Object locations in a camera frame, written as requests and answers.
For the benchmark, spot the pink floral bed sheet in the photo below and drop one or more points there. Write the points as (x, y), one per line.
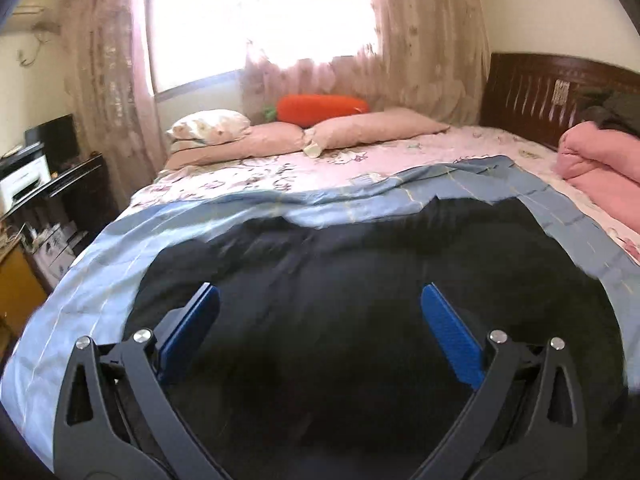
(297, 172)

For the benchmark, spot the dark wooden headboard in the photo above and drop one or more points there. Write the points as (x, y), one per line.
(536, 95)

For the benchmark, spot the pink lace curtain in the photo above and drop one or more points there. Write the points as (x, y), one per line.
(427, 55)

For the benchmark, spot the pink pillow right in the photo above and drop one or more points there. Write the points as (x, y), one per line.
(363, 129)

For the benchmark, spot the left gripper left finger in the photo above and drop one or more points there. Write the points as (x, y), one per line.
(114, 420)

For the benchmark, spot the black computer monitor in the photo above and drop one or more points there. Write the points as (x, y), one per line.
(59, 140)

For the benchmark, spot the black desk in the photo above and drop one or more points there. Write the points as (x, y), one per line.
(80, 197)

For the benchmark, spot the wooden cabinet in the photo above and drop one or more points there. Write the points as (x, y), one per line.
(20, 290)

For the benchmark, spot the white printer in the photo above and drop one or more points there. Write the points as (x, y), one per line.
(23, 180)

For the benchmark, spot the black puffer jacket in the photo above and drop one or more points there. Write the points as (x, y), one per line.
(321, 365)

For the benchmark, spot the long pink pillow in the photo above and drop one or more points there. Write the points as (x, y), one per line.
(275, 138)

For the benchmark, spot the orange carrot plush pillow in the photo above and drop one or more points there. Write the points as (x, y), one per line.
(307, 110)

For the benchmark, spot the floral white pillow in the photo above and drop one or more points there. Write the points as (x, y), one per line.
(211, 127)

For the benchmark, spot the blue checked quilt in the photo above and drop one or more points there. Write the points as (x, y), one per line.
(96, 294)

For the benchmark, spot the folded pink blanket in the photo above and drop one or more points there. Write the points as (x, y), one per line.
(603, 164)

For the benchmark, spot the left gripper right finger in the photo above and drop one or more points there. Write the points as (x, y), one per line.
(526, 418)

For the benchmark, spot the white air conditioner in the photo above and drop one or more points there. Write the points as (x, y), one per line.
(31, 19)

